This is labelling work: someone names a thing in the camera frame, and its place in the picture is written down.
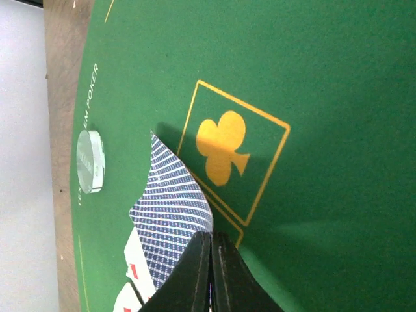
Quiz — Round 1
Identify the clear acrylic dealer button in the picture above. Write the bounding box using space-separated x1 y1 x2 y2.
76 130 105 194

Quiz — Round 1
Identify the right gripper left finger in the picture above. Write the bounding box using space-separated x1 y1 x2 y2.
140 231 211 312

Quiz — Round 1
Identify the round green poker mat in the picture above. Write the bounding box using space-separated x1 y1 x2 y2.
70 1 415 311

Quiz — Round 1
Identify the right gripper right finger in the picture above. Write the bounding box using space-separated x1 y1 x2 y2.
211 232 282 312

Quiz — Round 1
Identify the face-up red nine card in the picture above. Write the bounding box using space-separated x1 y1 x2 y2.
113 282 142 312

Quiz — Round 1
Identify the face-down community card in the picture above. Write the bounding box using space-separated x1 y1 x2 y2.
129 134 213 289

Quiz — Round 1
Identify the face-up red diamonds card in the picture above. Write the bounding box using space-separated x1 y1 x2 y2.
124 227 156 303

